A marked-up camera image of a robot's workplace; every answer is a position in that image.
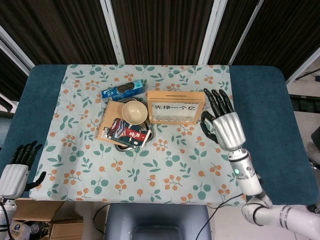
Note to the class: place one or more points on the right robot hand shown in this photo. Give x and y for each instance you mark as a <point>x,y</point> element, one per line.
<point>228,132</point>

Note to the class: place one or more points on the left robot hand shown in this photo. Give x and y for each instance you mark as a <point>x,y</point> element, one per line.
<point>13,180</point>

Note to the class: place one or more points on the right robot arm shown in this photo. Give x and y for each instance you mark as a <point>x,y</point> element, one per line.
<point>246,175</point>

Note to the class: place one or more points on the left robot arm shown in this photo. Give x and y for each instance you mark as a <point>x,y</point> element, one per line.
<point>3,212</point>

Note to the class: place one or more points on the small silver coin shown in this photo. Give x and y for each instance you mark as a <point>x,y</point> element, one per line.
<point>157,118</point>

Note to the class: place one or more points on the open cardboard box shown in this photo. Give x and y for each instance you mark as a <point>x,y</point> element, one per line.
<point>37,210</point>

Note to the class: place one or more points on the closed cardboard box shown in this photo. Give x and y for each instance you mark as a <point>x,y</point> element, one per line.
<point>67,230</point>

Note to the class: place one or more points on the dark trousered leg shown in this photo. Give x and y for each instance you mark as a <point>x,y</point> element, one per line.
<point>316,135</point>

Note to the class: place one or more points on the floral printed tablecloth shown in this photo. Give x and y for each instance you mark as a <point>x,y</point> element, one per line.
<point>100,162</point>

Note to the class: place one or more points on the beige bowl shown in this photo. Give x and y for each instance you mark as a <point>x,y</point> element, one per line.
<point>133,112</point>

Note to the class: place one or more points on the red blue snack packet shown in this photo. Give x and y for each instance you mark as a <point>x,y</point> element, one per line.
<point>130,135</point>

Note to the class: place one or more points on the metal tray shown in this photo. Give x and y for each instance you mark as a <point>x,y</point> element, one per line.
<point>125,149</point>

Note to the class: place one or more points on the dark slatted partition panel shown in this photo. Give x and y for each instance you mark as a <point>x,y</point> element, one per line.
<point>232,27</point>
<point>57,30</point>
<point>162,30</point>
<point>287,35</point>

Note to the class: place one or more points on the grey blue robot torso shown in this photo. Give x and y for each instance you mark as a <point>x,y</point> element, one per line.
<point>157,215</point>

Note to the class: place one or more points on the blue cookie box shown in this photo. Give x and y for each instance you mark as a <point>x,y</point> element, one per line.
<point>125,90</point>

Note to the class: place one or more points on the kraft spiral notebook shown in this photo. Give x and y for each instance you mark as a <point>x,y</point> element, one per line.
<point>111,115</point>

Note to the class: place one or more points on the wooden coin box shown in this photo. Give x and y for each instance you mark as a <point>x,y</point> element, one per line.
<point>175,96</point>

